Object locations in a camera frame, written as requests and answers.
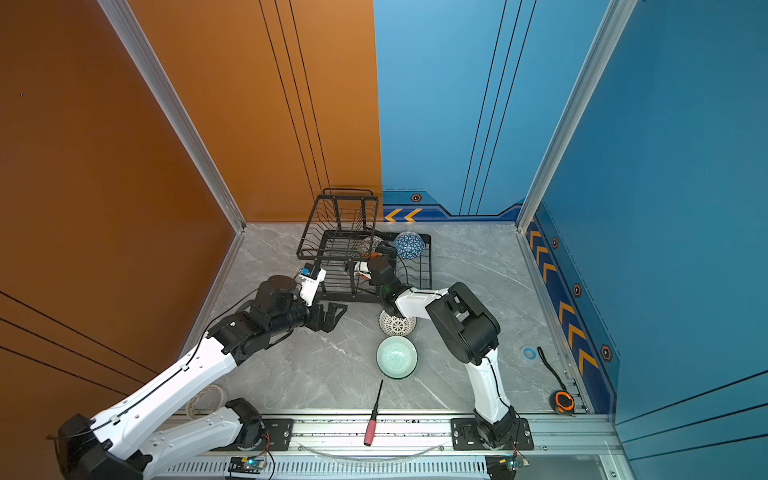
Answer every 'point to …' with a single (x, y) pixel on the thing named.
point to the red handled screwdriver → (370, 429)
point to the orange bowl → (362, 269)
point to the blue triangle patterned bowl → (409, 245)
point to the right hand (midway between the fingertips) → (383, 250)
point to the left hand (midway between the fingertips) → (334, 299)
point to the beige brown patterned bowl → (369, 244)
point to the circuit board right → (504, 467)
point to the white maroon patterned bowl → (396, 326)
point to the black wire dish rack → (341, 230)
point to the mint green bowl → (397, 357)
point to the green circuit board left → (247, 464)
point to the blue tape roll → (530, 353)
